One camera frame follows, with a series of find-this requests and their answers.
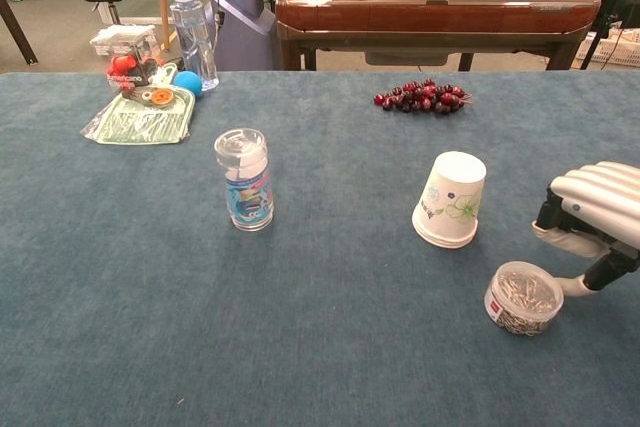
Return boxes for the white plastic crate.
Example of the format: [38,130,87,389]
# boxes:
[574,29,640,70]

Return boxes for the clear plastic water bottle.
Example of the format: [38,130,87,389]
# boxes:
[169,0,220,92]

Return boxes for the transparent cylinder blue label container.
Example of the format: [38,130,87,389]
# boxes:
[214,127,275,233]

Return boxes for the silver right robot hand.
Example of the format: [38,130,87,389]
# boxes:
[530,160,640,298]

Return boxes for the black tripod stand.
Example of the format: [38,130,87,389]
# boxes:
[579,0,640,71]

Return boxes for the blue table cloth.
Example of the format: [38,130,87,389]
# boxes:
[0,70,640,427]

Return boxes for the white floral paper cup stack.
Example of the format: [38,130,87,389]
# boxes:
[411,150,488,250]

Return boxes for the clear box with red toys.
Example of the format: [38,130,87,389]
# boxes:
[89,24,165,93]

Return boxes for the small transparent paper clip box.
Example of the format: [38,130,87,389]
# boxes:
[483,260,565,338]

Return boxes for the brown mahjong table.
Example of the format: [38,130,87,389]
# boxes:
[274,0,602,72]

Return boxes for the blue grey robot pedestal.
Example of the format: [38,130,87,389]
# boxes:
[207,0,279,72]

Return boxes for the green dustpan brush set packaged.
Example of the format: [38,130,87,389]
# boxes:
[79,62,197,146]

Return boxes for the dark table leg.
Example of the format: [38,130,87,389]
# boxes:
[0,0,40,67]

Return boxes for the red artificial grape bunch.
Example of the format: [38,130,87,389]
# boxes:
[372,78,474,116]

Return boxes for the blue ball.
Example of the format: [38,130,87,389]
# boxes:
[173,71,204,98]

